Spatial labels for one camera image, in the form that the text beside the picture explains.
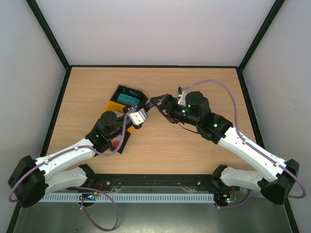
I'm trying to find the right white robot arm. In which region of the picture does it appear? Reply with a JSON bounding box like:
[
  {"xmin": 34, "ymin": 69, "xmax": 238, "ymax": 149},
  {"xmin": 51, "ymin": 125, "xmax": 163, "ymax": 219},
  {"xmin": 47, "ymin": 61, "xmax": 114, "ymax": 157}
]
[{"xmin": 150, "ymin": 91, "xmax": 299, "ymax": 205}]

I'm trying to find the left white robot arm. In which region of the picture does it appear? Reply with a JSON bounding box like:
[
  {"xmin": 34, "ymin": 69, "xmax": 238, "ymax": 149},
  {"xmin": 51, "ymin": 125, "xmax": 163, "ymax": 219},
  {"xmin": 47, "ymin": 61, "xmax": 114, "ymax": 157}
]
[{"xmin": 8, "ymin": 102, "xmax": 154, "ymax": 208}]

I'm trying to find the teal card stack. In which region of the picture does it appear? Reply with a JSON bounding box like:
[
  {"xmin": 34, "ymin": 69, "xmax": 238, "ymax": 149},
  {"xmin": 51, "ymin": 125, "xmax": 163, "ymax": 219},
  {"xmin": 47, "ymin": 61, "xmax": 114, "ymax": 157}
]
[{"xmin": 116, "ymin": 93, "xmax": 140, "ymax": 107}]

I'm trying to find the black bin with teal cards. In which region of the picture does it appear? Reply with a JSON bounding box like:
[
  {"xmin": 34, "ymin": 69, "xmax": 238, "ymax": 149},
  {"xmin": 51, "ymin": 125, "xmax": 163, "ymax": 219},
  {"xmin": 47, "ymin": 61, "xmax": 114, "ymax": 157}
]
[{"xmin": 110, "ymin": 85, "xmax": 148, "ymax": 107}]

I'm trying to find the red white card stack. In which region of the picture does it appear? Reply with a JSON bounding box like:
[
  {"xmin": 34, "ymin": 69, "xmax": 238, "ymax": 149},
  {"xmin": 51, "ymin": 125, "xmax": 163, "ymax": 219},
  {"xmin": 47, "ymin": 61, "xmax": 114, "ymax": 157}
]
[{"xmin": 111, "ymin": 135, "xmax": 122, "ymax": 150}]

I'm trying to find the black bin with red cards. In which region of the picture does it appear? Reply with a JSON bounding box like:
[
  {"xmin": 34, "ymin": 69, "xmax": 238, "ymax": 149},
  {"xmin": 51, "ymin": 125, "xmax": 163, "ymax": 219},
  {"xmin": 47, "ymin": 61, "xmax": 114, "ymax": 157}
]
[{"xmin": 109, "ymin": 131, "xmax": 131, "ymax": 154}]

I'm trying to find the yellow bin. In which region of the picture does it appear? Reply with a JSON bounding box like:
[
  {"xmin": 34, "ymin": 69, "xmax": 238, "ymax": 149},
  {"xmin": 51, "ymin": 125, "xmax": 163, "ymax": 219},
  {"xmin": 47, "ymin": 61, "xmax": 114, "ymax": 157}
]
[{"xmin": 104, "ymin": 100, "xmax": 135, "ymax": 134}]

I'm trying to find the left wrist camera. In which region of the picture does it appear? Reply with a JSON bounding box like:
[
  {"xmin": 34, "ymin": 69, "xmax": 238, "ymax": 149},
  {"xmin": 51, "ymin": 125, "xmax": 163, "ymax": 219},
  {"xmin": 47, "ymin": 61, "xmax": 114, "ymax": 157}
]
[{"xmin": 127, "ymin": 108, "xmax": 148, "ymax": 128}]

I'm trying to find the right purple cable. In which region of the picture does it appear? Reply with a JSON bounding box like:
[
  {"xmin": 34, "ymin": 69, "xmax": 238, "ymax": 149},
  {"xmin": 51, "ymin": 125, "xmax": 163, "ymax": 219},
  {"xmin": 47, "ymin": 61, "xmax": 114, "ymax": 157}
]
[{"xmin": 181, "ymin": 79, "xmax": 306, "ymax": 200}]

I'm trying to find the purple cable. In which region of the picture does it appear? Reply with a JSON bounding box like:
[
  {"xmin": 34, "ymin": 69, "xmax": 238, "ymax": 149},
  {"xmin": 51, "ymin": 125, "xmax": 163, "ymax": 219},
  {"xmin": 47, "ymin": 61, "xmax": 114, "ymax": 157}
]
[
  {"xmin": 181, "ymin": 79, "xmax": 306, "ymax": 200},
  {"xmin": 8, "ymin": 110, "xmax": 136, "ymax": 202}
]

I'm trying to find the black front rail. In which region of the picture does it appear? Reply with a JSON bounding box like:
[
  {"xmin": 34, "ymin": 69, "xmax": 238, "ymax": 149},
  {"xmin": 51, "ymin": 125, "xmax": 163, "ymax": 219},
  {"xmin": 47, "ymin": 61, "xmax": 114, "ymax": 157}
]
[{"xmin": 65, "ymin": 172, "xmax": 256, "ymax": 192}]

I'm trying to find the white slotted cable duct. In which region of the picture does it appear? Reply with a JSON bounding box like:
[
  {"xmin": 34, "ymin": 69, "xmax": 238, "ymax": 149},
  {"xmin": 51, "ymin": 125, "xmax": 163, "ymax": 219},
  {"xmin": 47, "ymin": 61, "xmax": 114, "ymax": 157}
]
[{"xmin": 40, "ymin": 193, "xmax": 214, "ymax": 203}]

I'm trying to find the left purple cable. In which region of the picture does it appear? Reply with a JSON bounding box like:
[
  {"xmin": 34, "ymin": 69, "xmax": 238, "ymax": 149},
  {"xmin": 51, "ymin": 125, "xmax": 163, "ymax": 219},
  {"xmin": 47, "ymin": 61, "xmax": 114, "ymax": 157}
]
[{"xmin": 8, "ymin": 110, "xmax": 136, "ymax": 202}]

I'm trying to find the black aluminium frame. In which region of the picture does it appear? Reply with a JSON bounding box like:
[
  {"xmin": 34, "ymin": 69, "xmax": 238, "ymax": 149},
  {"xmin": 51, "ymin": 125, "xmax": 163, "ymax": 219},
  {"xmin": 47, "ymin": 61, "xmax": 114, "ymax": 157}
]
[{"xmin": 6, "ymin": 0, "xmax": 311, "ymax": 233}]

